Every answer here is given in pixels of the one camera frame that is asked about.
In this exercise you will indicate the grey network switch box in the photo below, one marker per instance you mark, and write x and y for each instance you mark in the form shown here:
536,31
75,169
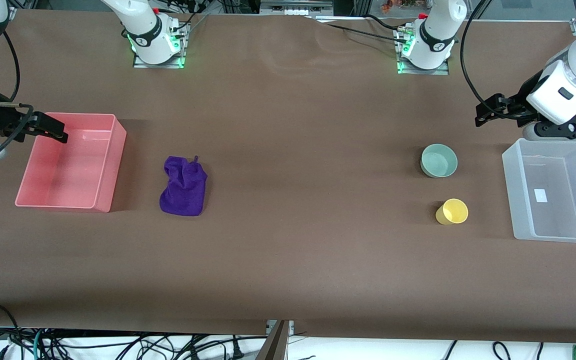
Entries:
295,5

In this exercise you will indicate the yellow cup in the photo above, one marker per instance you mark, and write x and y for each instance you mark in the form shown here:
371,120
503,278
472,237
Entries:
453,212

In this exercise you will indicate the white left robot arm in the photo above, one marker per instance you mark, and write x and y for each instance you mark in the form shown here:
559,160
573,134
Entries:
435,35

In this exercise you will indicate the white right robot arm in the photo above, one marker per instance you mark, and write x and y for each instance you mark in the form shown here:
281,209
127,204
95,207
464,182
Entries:
143,30

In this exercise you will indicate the pale green bowl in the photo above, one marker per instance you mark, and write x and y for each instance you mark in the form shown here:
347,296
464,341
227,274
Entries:
438,161

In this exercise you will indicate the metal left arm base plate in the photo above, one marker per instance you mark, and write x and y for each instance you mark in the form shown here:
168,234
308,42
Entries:
443,71

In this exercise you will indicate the orange plastic item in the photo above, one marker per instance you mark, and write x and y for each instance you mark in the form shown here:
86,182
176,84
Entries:
393,5

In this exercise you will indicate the purple cloth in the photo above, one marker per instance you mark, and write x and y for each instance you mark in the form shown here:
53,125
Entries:
184,187

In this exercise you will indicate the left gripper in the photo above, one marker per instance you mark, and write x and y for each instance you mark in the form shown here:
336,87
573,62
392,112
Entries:
517,107

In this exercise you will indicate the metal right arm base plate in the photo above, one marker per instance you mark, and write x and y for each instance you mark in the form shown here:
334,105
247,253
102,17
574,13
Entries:
140,62

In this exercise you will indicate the white paper label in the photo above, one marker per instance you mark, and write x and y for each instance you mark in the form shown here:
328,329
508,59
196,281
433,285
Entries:
541,195

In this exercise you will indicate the clear plastic bin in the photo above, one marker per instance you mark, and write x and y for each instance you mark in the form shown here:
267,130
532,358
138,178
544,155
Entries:
558,220

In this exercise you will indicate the pink plastic bin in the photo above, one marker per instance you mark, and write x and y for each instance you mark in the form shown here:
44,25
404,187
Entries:
68,170

